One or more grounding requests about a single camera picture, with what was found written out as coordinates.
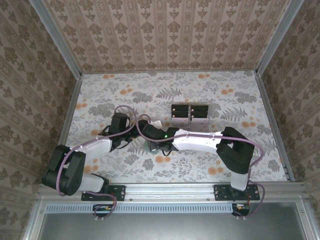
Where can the clear acrylic card stand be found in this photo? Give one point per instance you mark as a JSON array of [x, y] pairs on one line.
[[190, 128]]

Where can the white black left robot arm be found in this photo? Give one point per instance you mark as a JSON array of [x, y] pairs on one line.
[[98, 148]]

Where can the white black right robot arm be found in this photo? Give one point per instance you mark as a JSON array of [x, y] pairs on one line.
[[195, 145]]

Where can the small black connector board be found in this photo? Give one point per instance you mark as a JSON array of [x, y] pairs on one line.
[[102, 208], [241, 207]]

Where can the grey metal sheet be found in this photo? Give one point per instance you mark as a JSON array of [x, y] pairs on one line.
[[162, 227]]

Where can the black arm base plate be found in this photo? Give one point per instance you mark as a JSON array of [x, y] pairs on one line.
[[120, 192], [220, 192]]

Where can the long aluminium mounting rail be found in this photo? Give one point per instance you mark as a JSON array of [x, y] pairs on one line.
[[170, 192]]

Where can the aluminium table edge rail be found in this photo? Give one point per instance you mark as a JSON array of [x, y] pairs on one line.
[[271, 112], [72, 105]]

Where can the aluminium frame bar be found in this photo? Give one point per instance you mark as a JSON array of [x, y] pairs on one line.
[[307, 217], [32, 222]]

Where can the aluminium frame post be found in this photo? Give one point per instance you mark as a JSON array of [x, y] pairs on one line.
[[58, 40], [276, 37]]

